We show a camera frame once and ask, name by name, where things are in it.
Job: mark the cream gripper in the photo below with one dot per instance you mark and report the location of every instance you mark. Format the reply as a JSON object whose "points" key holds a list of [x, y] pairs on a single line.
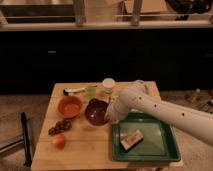
{"points": [[109, 115]]}

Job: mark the dark purple bowl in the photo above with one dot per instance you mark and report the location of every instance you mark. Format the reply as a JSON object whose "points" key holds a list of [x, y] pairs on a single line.
{"points": [[95, 112]]}

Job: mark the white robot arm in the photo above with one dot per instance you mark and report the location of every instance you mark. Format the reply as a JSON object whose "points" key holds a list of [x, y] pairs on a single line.
{"points": [[196, 123]]}

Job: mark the white cup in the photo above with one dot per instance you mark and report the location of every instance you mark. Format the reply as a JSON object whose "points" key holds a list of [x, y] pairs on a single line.
{"points": [[108, 85]]}

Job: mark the light green cup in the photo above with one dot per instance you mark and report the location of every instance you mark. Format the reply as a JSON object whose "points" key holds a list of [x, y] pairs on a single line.
{"points": [[90, 92]]}

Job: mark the brown sponge block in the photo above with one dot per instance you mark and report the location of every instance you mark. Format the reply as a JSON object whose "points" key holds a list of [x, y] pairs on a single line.
{"points": [[132, 139]]}

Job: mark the orange bowl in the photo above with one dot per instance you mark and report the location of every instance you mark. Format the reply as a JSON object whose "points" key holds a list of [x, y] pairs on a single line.
{"points": [[70, 107]]}

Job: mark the bunch of dark grapes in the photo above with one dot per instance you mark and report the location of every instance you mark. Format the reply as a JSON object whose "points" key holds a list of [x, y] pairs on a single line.
{"points": [[60, 127]]}

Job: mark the green plastic tray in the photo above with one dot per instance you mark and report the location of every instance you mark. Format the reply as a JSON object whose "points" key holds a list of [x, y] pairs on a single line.
{"points": [[158, 145]]}

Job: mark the orange fruit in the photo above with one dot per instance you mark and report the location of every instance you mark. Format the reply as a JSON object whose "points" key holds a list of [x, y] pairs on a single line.
{"points": [[59, 141]]}

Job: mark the black bar stand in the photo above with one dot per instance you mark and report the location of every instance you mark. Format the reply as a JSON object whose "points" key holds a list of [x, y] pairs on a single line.
{"points": [[28, 160]]}

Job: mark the white handled brush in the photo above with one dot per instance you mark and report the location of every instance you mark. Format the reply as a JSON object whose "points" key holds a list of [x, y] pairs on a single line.
{"points": [[70, 91]]}

